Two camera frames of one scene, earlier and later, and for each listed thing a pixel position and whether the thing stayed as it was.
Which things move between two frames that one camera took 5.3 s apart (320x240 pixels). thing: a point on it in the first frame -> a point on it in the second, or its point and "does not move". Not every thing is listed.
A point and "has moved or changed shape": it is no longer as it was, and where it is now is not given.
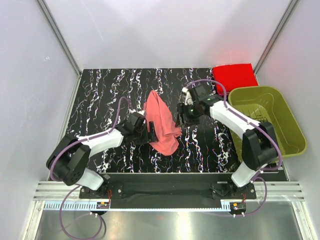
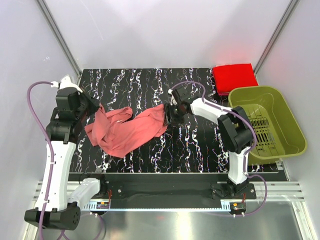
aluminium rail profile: (272, 191) does not move
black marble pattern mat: (106, 98) does not move
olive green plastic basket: (268, 106) does not move
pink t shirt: (167, 130) has moved or changed shape
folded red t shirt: (234, 76) does not move
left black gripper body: (142, 136) -> (88, 106)
